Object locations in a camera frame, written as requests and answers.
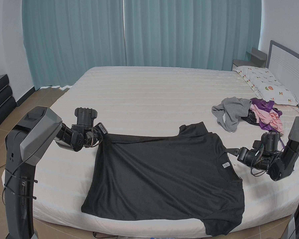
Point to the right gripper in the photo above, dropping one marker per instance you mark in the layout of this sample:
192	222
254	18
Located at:
251	158

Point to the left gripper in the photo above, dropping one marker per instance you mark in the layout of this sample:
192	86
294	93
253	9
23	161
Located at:
101	133

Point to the black T-shirt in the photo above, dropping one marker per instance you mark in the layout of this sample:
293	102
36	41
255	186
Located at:
164	178

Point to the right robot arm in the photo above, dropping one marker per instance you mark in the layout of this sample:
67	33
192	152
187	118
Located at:
284	163

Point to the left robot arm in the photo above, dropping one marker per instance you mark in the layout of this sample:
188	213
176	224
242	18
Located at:
34	133

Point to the pile of clothes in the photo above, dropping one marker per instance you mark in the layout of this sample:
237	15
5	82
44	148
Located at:
266	118

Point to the bed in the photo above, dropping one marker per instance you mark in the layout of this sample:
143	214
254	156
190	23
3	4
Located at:
152	103

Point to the grey garment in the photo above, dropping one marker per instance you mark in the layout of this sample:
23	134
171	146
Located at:
233	111

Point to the white printed pillow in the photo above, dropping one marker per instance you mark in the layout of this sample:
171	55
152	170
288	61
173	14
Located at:
266	81

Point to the grey bedside table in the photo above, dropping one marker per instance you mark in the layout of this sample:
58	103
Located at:
249	63

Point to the blue-green curtain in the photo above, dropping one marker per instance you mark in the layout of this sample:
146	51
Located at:
72	33
189	26

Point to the black chest of drawers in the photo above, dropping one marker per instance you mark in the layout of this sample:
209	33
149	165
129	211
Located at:
0	101

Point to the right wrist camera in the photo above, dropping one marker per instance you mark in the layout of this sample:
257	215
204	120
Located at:
258	145

